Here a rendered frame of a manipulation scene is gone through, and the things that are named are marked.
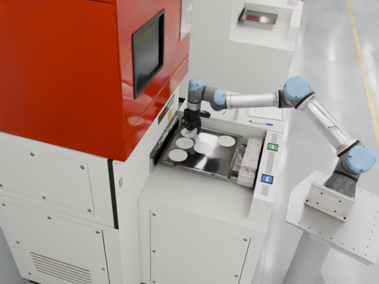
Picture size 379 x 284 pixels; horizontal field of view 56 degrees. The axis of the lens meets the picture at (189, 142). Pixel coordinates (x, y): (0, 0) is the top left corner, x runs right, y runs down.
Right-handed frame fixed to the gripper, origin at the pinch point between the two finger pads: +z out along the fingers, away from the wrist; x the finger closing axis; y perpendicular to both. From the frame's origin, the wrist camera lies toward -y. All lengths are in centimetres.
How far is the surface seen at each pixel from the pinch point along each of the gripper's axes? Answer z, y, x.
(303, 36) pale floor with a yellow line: 91, -407, -213
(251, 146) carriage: 3.6, -24.7, 21.6
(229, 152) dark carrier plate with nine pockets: 1.7, -8.6, 20.3
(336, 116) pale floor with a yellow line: 91, -240, -36
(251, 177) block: 0.8, -4.0, 41.3
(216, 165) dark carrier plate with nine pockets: 1.7, 4.2, 23.9
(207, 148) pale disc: 1.6, -0.8, 10.6
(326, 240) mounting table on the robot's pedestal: 10, -11, 84
